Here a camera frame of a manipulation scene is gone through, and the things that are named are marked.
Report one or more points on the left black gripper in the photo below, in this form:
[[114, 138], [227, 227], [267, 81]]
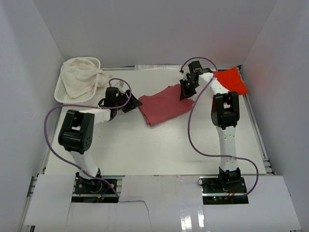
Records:
[[133, 102]]

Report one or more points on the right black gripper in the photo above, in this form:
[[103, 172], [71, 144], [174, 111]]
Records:
[[186, 94]]

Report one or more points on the pink t shirt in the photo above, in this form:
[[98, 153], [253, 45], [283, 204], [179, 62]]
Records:
[[164, 105]]

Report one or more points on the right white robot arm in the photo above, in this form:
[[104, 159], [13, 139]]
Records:
[[224, 116]]

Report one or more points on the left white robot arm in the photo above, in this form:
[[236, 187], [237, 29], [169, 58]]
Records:
[[77, 130]]

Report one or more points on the paper sheet at back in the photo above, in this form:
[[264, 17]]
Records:
[[158, 67]]

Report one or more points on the folded orange t shirt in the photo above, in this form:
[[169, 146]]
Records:
[[231, 80]]

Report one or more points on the cream white t shirt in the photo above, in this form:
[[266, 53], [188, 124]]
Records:
[[80, 75]]

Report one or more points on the white plastic basket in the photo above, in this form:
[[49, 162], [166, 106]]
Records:
[[62, 96]]

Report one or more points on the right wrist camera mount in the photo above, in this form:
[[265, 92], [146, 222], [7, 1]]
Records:
[[184, 71]]

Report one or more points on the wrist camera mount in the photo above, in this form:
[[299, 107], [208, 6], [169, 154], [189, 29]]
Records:
[[119, 85], [184, 71]]

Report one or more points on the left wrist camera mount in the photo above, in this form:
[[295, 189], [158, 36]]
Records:
[[119, 85]]

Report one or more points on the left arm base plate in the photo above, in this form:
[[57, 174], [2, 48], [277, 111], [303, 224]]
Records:
[[94, 191]]

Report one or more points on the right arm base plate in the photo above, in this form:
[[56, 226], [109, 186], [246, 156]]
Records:
[[214, 193]]

